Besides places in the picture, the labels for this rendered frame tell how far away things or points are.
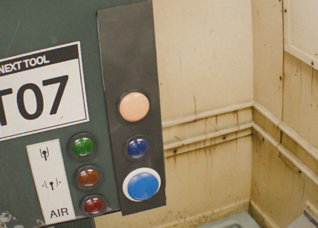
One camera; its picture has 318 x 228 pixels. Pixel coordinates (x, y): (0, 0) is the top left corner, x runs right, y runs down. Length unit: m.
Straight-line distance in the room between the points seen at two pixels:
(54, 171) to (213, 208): 1.54
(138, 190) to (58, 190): 0.07
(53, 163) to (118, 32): 0.13
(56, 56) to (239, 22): 1.31
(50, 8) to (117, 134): 0.13
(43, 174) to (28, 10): 0.15
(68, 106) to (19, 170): 0.07
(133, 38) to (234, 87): 1.34
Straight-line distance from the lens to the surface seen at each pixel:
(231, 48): 1.70
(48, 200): 0.47
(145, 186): 0.48
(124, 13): 0.42
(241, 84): 1.76
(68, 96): 0.43
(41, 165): 0.45
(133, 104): 0.44
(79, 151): 0.45
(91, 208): 0.48
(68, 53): 0.42
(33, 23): 0.41
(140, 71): 0.44
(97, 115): 0.44
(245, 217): 2.02
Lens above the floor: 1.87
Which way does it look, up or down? 26 degrees down
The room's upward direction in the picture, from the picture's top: 4 degrees counter-clockwise
